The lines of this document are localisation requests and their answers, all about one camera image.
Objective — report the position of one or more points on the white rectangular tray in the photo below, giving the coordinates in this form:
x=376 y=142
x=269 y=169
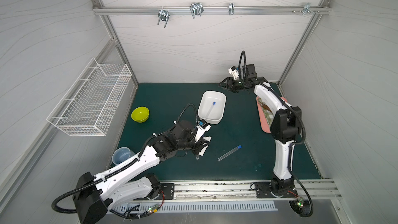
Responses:
x=217 y=113

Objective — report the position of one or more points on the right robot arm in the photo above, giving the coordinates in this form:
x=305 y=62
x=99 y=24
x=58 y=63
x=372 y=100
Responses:
x=287 y=129

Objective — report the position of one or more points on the aluminium top rail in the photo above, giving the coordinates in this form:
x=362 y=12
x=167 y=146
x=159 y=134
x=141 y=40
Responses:
x=208 y=10

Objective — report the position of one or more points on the metal spatula wooden handle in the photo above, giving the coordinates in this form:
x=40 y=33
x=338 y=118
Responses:
x=265 y=107

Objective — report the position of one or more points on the white vent strip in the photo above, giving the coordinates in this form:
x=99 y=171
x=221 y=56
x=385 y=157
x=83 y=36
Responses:
x=200 y=207

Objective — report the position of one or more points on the white wire basket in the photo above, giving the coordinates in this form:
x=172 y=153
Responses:
x=89 y=105

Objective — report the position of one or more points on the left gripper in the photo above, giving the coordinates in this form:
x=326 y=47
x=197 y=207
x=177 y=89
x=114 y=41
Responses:
x=197 y=144

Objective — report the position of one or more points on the green bowl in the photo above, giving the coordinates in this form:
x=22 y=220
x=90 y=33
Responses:
x=140 y=114

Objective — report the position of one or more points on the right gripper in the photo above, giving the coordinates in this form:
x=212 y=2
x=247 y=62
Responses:
x=234 y=84

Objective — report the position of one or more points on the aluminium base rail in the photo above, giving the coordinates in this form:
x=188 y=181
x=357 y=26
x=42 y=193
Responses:
x=218 y=190

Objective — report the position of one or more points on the clear plastic cup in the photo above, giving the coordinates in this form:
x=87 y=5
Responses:
x=121 y=155

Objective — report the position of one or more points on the pink tray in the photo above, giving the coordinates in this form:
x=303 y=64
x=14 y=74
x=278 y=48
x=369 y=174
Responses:
x=263 y=123

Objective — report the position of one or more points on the green table mat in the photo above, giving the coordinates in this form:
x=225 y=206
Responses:
x=240 y=125

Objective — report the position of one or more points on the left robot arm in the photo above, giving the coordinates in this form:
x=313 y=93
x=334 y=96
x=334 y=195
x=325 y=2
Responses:
x=97 y=195

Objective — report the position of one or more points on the metal hook clamp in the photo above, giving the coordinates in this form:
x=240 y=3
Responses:
x=163 y=16
x=196 y=9
x=231 y=9
x=307 y=10

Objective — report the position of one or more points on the green checkered cloth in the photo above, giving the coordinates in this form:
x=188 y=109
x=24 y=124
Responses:
x=269 y=117

